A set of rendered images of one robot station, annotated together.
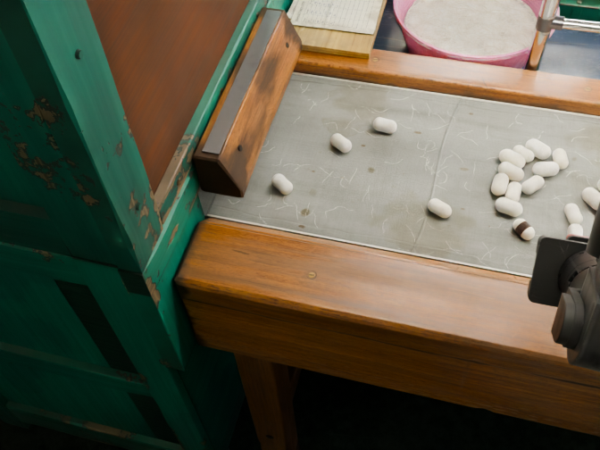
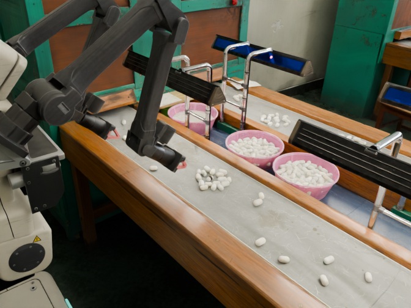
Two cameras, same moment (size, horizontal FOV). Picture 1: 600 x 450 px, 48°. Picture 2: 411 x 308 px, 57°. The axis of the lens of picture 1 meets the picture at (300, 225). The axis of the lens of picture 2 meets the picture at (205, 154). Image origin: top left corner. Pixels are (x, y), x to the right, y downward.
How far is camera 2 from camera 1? 145 cm
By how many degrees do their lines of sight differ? 32
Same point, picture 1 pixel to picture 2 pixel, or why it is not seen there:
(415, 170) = not seen: hidden behind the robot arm
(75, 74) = (40, 54)
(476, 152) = not seen: hidden behind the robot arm
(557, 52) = (214, 137)
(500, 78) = (174, 124)
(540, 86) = (180, 129)
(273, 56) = (120, 96)
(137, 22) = (68, 60)
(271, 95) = (113, 102)
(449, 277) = (105, 144)
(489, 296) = (107, 149)
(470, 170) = not seen: hidden behind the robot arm
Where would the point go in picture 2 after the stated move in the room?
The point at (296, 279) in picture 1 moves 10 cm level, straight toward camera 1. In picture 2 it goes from (78, 132) to (62, 141)
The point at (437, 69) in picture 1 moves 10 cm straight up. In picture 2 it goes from (163, 118) to (162, 99)
